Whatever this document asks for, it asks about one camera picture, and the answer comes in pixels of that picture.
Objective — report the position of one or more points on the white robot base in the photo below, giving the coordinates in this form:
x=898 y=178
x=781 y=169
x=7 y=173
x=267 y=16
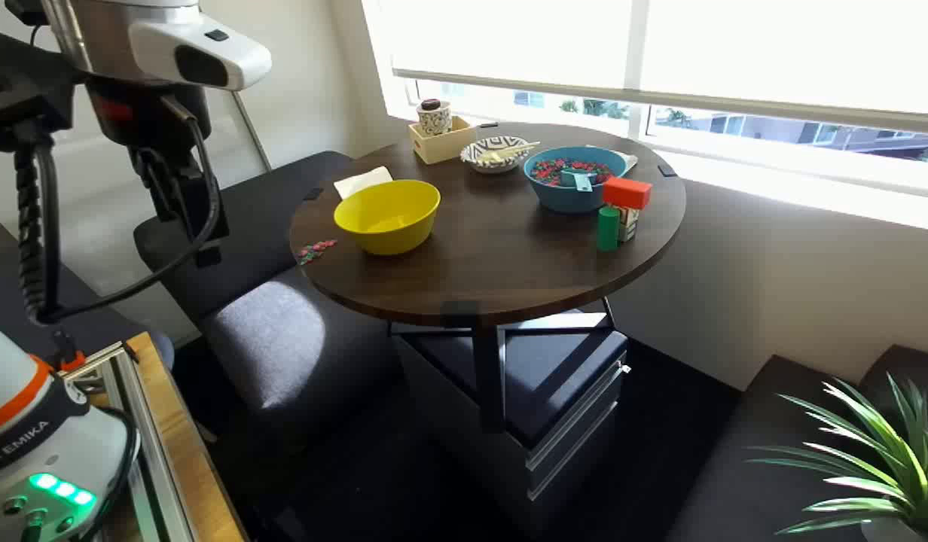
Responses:
x=61 y=460

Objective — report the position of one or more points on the blue bowl with items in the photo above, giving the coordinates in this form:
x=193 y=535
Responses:
x=569 y=178

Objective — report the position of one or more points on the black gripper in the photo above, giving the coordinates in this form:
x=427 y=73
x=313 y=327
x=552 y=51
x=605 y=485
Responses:
x=162 y=131

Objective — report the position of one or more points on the wooden robot mounting platform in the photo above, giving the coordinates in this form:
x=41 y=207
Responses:
x=173 y=491

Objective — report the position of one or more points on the white paper napkin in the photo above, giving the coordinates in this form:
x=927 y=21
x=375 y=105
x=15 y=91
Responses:
x=360 y=182

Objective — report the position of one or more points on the grey upholstered ottoman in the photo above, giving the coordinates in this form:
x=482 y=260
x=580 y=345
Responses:
x=298 y=359

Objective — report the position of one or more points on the green potted plant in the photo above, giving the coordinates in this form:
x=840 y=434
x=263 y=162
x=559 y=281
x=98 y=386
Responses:
x=877 y=463

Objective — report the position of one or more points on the round dark wooden table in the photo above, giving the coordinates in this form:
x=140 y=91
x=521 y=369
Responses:
x=494 y=254

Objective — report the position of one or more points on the yellow plastic bowl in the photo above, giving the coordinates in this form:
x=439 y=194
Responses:
x=388 y=217

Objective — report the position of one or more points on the dark cushioned bench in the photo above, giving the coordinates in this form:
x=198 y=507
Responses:
x=253 y=248

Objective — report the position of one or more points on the small patterned plate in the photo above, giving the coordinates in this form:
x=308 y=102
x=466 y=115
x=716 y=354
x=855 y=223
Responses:
x=494 y=154

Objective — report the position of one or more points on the light wooden box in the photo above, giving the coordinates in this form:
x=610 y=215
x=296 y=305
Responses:
x=439 y=148

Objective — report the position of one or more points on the green wooden cylinder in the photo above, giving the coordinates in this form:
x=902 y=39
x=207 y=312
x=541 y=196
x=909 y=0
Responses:
x=610 y=227

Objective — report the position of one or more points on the dark sofa seat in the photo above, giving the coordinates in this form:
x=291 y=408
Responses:
x=741 y=502

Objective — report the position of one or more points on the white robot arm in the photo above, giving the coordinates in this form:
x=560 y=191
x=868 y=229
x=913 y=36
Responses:
x=144 y=69

